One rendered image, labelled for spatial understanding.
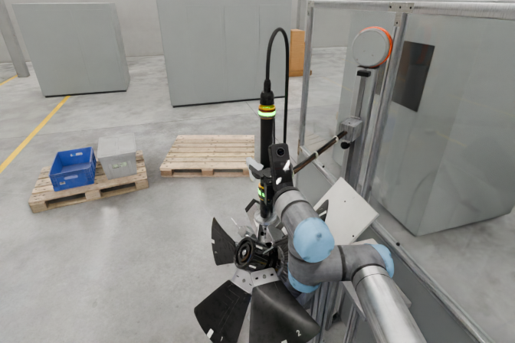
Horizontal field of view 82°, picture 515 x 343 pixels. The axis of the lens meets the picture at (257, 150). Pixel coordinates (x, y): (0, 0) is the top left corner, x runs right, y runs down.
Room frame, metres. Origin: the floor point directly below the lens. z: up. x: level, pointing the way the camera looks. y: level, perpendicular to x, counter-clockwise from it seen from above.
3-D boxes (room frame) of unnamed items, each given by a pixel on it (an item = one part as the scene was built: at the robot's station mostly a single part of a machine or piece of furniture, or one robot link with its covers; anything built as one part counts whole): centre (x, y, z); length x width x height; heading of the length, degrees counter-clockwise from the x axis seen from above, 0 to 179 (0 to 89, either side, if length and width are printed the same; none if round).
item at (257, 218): (0.72, -0.03, 1.50); 0.09 x 0.07 x 0.10; 141
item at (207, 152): (3.70, 0.64, 0.07); 1.20 x 1.00 x 0.15; 90
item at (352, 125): (1.21, -0.42, 1.54); 0.10 x 0.07 x 0.09; 141
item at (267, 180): (0.61, -0.06, 1.63); 0.12 x 0.08 x 0.09; 16
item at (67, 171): (3.02, 2.19, 0.25); 0.60 x 0.41 x 0.22; 23
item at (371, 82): (1.28, -0.47, 0.90); 0.08 x 0.06 x 1.80; 51
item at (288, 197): (0.54, -0.08, 1.64); 0.08 x 0.05 x 0.08; 106
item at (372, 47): (1.28, -0.47, 1.88); 0.16 x 0.07 x 0.16; 51
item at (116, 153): (3.22, 1.72, 0.31); 0.60 x 0.42 x 0.33; 23
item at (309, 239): (0.46, -0.10, 1.64); 0.11 x 0.08 x 0.09; 16
